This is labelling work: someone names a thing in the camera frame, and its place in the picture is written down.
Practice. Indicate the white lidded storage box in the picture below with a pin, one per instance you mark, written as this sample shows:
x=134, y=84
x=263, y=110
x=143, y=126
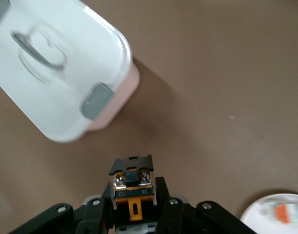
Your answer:
x=66, y=85

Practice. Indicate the orange and black switch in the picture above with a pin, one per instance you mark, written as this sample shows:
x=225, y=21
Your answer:
x=132, y=192

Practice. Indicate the small orange white switch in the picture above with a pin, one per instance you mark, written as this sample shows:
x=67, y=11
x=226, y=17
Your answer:
x=280, y=213

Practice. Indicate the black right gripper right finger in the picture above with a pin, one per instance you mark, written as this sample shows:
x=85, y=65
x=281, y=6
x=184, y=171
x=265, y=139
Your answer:
x=178, y=219

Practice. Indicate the pink round plate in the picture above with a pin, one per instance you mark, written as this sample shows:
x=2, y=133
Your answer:
x=256, y=219

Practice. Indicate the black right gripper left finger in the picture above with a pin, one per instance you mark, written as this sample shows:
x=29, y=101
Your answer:
x=90, y=219

